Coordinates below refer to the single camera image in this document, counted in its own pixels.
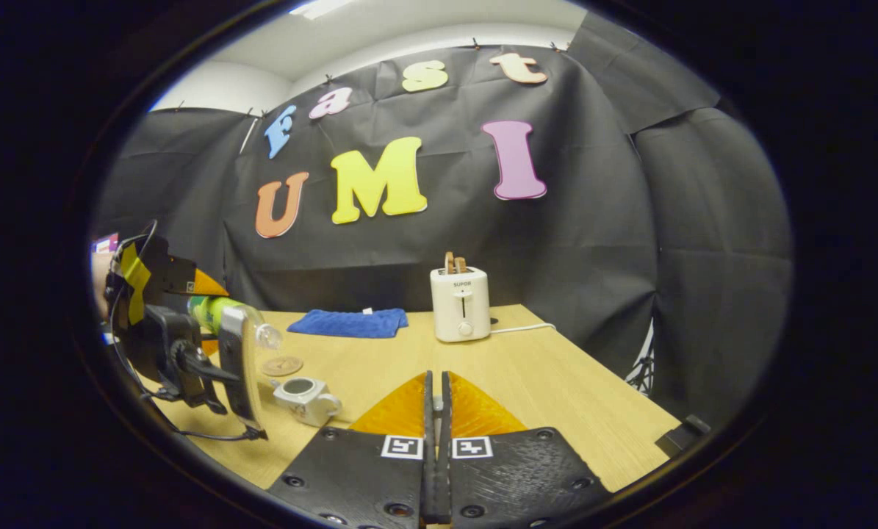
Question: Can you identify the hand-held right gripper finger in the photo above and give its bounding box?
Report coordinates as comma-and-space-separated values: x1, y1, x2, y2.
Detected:
441, 370, 613, 528
265, 370, 435, 527

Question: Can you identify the green label water bottle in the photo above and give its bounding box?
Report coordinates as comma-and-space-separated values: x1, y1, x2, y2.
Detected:
187, 295, 284, 350

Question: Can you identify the white ceramic teacup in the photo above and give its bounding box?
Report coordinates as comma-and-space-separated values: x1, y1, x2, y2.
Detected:
272, 376, 342, 428

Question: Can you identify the white toaster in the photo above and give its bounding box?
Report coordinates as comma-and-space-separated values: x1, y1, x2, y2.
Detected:
430, 265, 492, 344

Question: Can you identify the blue towel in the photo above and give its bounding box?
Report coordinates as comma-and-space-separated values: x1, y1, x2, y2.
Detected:
287, 307, 410, 339

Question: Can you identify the dark object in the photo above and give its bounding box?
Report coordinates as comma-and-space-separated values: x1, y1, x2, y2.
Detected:
655, 414, 712, 458

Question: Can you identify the ceiling light panel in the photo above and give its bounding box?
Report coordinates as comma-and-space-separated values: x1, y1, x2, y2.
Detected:
290, 0, 355, 21

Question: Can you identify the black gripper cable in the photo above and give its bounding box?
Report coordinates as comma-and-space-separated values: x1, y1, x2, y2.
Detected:
112, 220, 269, 443

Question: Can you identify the white frame stand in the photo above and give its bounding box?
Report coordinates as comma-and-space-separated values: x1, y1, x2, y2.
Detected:
625, 316, 656, 397

